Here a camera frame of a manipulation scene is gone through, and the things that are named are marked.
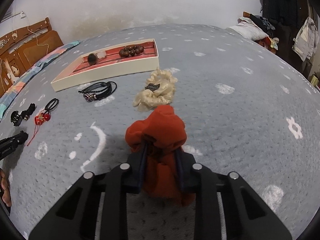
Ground pile of dark clothes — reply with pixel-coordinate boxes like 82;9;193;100
249;14;275;33

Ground dark wooden bead bracelet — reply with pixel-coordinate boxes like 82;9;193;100
118;45;145;58

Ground black hair claw clip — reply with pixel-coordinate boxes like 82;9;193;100
10;103;36;126

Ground dark wooden wardrobe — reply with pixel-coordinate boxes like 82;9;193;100
260;0;316;46

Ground wooden headboard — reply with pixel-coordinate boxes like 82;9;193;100
1;18;63;95

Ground colourful patchwork pillow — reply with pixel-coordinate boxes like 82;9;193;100
0;40;81;120

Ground grey patterned bed cover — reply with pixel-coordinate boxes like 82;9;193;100
1;25;319;238

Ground red knot charm cord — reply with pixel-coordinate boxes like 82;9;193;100
26;115;43;147

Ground red fabric scrunchie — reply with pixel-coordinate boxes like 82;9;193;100
125;105;195;206

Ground hanging light jacket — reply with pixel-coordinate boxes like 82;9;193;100
292;17;319;62

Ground person's left hand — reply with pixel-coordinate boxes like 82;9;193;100
0;169;12;207

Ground watch with white strap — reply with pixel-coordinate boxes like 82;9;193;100
87;51;106;66

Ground white tray with brick liner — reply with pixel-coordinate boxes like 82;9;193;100
51;38;159;92

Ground black hair tie red cherries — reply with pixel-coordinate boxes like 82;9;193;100
40;98;59;121

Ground black braided leather bracelet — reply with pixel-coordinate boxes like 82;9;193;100
78;80;118;103

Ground white charging cable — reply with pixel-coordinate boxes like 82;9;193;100
15;11;50;54

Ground cream satin scrunchie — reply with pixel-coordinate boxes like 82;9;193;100
132;68;178;112

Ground white pillow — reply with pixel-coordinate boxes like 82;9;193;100
228;16;268;41

